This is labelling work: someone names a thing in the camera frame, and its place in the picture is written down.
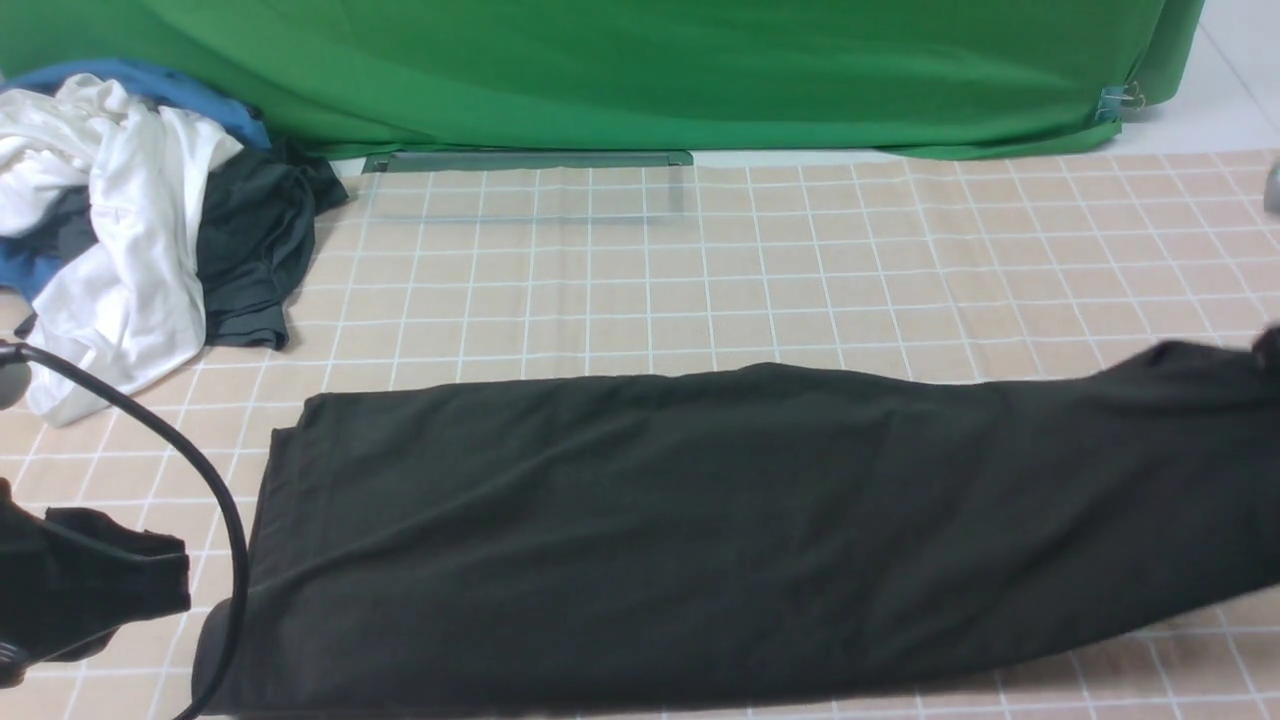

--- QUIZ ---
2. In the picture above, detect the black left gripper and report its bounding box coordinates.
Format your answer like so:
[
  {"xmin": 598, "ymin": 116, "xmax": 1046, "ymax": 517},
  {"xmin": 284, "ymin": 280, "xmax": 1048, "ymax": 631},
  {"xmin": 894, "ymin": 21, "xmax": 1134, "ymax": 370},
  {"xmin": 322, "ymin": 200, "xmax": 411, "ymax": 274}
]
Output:
[{"xmin": 1, "ymin": 480, "xmax": 191, "ymax": 689}]

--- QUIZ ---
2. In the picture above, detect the dark gray long-sleeved shirt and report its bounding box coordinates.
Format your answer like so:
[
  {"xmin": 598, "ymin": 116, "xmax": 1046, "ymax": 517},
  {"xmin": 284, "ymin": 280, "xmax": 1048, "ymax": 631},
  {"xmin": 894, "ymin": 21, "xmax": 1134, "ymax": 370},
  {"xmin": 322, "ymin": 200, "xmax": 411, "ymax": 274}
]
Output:
[{"xmin": 207, "ymin": 328, "xmax": 1279, "ymax": 719}]

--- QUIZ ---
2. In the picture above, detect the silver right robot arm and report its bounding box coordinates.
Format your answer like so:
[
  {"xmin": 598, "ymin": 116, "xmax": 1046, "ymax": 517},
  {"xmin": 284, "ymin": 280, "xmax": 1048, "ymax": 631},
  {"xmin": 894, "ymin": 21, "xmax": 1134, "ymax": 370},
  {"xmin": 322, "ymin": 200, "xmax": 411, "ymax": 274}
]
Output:
[{"xmin": 1262, "ymin": 163, "xmax": 1280, "ymax": 217}]

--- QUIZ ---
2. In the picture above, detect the white crumpled garment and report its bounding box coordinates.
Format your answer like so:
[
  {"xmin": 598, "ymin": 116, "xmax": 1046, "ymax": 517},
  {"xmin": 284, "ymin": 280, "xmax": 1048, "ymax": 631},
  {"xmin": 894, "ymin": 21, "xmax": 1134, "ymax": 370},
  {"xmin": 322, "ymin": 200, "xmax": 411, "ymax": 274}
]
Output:
[{"xmin": 1, "ymin": 74, "xmax": 242, "ymax": 395}]

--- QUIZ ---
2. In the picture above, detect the blue crumpled garment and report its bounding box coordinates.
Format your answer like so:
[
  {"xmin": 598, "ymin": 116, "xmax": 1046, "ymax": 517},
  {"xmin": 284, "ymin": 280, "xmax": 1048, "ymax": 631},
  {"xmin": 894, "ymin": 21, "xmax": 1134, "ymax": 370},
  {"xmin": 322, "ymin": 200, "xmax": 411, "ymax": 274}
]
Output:
[{"xmin": 3, "ymin": 59, "xmax": 273, "ymax": 300}]

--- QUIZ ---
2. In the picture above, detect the dark teal crumpled garment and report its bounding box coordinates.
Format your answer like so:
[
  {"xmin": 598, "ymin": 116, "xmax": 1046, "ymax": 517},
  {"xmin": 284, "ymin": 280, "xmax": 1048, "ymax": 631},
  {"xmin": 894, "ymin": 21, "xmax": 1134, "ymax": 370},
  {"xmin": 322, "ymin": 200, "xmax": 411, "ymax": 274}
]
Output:
[{"xmin": 1, "ymin": 136, "xmax": 349, "ymax": 351}]

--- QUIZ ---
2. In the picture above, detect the peach grid tablecloth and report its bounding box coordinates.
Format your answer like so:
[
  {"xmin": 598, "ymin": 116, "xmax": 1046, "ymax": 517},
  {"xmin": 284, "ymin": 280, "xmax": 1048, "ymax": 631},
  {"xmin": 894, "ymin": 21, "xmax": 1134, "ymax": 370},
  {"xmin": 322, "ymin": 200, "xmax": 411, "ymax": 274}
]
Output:
[{"xmin": 1, "ymin": 149, "xmax": 1279, "ymax": 719}]

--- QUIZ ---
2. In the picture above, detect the green backdrop cloth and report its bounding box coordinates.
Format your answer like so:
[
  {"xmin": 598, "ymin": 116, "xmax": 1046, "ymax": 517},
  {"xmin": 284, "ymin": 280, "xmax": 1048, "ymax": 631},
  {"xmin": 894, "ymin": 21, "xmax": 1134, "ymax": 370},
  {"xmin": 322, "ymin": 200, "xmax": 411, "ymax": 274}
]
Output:
[{"xmin": 3, "ymin": 1, "xmax": 1203, "ymax": 161}]

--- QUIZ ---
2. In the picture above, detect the metal binder clip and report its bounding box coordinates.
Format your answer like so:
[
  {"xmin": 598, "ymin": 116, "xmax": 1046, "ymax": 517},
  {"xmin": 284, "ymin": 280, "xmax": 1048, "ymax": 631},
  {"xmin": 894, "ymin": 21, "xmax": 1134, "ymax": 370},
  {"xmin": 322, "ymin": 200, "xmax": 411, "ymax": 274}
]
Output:
[{"xmin": 1094, "ymin": 82, "xmax": 1147, "ymax": 124}]

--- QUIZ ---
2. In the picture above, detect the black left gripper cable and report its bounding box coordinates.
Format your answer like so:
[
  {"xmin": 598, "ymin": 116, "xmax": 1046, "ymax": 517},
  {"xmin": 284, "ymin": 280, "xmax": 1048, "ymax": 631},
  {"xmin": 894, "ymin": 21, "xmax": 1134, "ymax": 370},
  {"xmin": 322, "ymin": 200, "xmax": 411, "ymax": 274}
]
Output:
[{"xmin": 0, "ymin": 340, "xmax": 251, "ymax": 720}]

